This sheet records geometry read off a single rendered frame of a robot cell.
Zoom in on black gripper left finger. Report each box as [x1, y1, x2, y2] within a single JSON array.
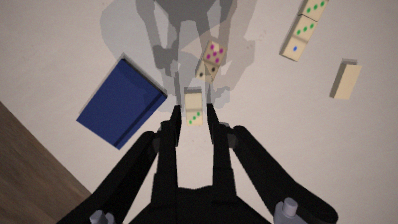
[[56, 105, 182, 224]]

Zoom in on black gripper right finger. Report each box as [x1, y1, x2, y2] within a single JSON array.
[[207, 103, 338, 224]]

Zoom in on dark blue notebook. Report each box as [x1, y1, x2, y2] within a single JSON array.
[[76, 59, 168, 150]]

